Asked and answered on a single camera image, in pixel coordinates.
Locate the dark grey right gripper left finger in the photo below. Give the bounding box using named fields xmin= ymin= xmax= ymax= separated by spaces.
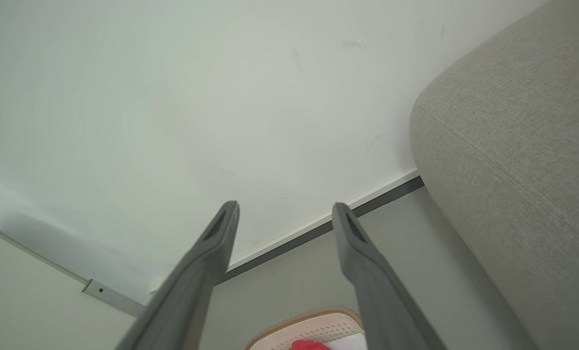
xmin=115 ymin=201 xmax=240 ymax=350

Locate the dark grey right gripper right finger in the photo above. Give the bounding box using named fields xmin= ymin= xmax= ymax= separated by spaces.
xmin=331 ymin=203 xmax=446 ymax=350

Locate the red and white striped jersey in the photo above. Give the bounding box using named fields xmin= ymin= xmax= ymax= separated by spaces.
xmin=291 ymin=340 xmax=332 ymax=350

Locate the white basket with wooden rim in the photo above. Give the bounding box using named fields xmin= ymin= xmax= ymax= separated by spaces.
xmin=245 ymin=307 xmax=368 ymax=350

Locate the grey fabric sofa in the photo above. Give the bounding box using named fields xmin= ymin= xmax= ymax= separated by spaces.
xmin=409 ymin=0 xmax=579 ymax=350

